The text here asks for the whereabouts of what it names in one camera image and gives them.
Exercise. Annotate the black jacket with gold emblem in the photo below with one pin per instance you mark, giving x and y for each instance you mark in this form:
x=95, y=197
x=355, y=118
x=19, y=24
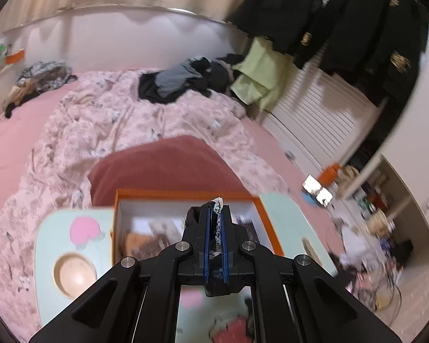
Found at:
x=371, y=35
x=275, y=7

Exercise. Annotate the orange cardboard box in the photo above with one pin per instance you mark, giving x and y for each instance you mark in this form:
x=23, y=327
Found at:
x=186, y=195

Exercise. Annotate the pile of clutter on floor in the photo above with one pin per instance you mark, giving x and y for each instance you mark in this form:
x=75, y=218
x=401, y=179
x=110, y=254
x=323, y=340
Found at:
x=364, y=264

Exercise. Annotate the smartphone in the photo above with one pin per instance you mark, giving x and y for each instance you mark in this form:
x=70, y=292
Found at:
x=318, y=190

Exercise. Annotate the white padded headboard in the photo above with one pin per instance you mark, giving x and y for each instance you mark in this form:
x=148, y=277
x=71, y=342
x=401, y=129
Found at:
x=110, y=39

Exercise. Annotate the grey patterned garment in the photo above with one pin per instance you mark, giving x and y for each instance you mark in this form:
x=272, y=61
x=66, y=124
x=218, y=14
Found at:
x=46, y=73

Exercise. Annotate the mint cartoon-print bed table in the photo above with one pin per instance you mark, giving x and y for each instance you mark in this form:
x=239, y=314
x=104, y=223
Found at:
x=57, y=228

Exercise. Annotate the white louvered wardrobe door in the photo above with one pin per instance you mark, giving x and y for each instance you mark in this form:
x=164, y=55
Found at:
x=325, y=121

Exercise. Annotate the beige cloth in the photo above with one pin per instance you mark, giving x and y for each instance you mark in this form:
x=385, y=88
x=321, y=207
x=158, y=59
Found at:
x=348, y=177

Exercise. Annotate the pile of dark clothes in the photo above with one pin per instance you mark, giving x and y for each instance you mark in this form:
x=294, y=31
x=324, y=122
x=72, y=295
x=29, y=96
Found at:
x=178, y=78

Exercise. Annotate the cluttered shelf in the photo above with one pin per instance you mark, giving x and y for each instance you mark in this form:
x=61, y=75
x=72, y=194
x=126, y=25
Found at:
x=375, y=207

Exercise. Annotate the red knitted cushion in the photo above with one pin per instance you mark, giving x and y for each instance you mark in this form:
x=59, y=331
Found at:
x=164, y=164

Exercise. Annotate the light green garment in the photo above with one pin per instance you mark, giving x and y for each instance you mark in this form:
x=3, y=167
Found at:
x=261, y=75

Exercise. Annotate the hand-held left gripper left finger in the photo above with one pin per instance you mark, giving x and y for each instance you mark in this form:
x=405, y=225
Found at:
x=207, y=243

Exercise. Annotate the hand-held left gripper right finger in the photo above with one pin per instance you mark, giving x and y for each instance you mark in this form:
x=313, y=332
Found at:
x=225, y=243

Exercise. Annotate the orange bottle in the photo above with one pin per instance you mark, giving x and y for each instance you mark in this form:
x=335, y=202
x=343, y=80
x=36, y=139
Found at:
x=329, y=173

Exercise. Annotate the pink printed duvet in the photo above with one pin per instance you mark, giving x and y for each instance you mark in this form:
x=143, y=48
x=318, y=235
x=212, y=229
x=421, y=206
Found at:
x=110, y=121

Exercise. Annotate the small orange box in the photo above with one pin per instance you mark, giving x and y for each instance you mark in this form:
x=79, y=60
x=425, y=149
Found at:
x=15, y=56

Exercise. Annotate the beige and black garment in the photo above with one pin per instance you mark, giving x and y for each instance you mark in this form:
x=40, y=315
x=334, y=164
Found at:
x=19, y=96

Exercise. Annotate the black lace-trimmed scrunchie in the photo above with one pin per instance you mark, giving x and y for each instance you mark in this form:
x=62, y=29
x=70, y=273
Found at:
x=216, y=221

